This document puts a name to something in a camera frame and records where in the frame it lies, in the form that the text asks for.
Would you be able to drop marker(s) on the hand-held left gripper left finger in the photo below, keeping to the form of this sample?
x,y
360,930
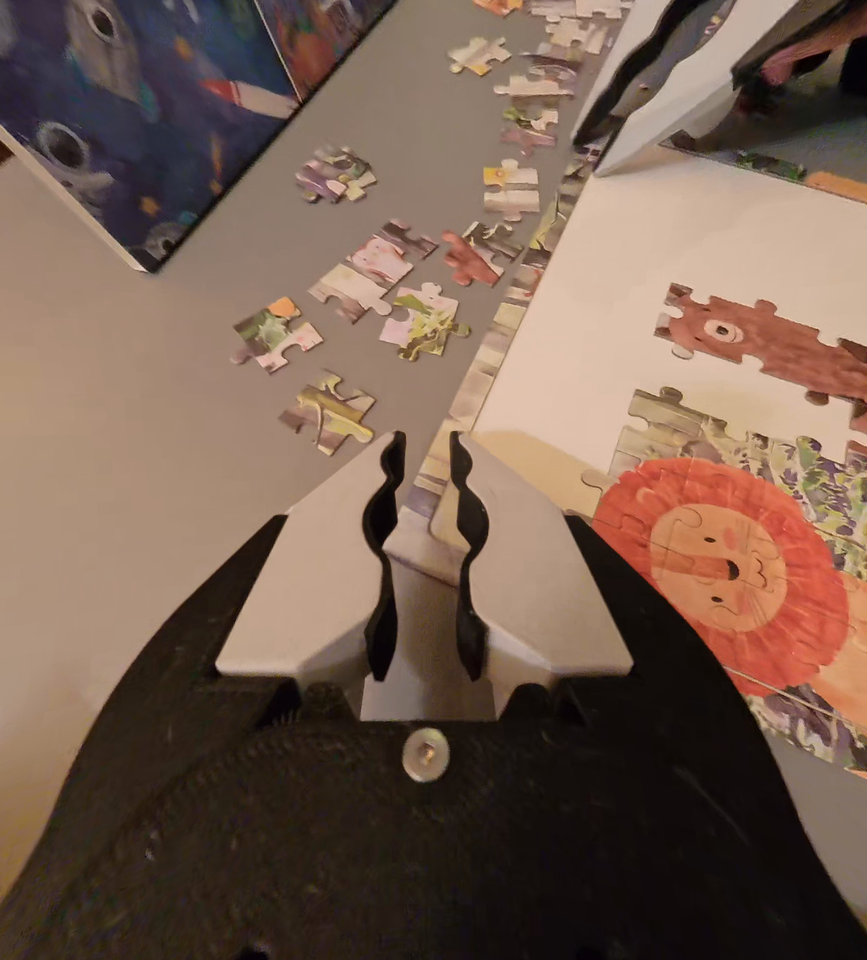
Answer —
x,y
306,592

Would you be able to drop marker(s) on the tree branch puzzle piece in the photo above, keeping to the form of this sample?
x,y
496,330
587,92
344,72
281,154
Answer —
x,y
328,412

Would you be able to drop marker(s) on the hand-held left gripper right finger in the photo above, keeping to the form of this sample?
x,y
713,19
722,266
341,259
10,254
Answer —
x,y
546,592

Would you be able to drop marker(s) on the orange corner puzzle piece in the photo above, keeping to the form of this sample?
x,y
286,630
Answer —
x,y
272,334

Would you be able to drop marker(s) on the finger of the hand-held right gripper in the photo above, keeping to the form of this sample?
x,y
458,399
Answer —
x,y
628,45
703,82

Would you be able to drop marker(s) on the pile of puzzle pieces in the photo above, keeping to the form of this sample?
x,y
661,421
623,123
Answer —
x,y
373,262

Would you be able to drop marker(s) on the lion jigsaw puzzle board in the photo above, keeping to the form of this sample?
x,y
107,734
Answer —
x,y
628,300

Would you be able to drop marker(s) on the joined brown bear puzzle section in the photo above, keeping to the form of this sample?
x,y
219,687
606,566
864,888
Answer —
x,y
778,352

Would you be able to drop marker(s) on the space print puzzle box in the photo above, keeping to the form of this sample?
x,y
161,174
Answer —
x,y
103,112

